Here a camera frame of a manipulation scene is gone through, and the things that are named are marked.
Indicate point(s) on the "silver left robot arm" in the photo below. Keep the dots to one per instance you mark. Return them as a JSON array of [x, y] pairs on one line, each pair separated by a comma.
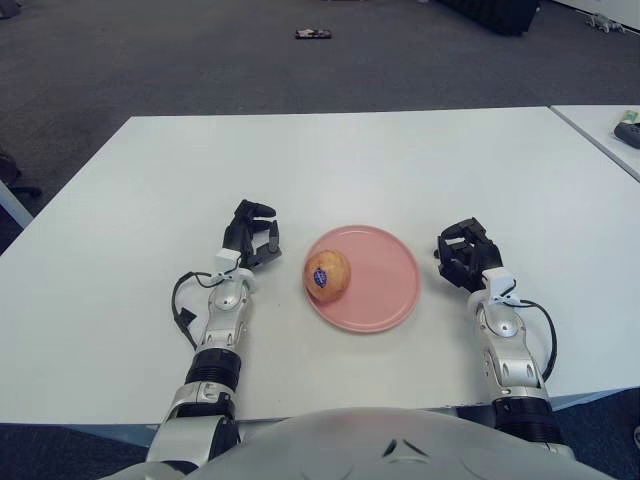
[[225, 320]]

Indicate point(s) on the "green packet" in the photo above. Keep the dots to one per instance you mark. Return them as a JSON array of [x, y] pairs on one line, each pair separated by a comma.
[[632, 116]]

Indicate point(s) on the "small dark patterned floor object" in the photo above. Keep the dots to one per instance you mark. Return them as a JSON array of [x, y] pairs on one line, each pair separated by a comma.
[[313, 34]]

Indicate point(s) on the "grey toy on floor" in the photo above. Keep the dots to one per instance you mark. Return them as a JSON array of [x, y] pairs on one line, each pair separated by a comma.
[[604, 22]]

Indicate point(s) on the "black ribbed box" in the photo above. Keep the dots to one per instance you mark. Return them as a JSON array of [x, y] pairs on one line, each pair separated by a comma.
[[495, 17]]

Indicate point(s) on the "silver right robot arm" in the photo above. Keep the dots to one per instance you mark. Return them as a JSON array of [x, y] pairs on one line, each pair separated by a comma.
[[505, 335]]

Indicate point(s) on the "pink round plate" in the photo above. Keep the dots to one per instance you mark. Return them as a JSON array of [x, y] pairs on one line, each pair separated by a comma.
[[385, 290]]

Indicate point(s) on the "white table leg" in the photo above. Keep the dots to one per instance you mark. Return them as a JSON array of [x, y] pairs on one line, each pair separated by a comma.
[[15, 205]]

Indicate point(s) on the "grey robot torso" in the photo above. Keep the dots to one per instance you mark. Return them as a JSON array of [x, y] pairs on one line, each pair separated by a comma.
[[350, 445]]

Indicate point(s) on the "red yellow apple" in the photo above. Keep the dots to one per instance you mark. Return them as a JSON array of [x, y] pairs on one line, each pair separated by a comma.
[[332, 272]]

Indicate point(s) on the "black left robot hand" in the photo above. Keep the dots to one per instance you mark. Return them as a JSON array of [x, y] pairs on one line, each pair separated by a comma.
[[247, 235]]

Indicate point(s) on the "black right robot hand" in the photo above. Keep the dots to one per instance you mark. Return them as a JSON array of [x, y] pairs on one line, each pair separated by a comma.
[[472, 252]]

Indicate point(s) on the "black handheld controller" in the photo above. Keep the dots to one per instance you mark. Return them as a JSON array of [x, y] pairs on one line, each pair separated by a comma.
[[629, 135]]

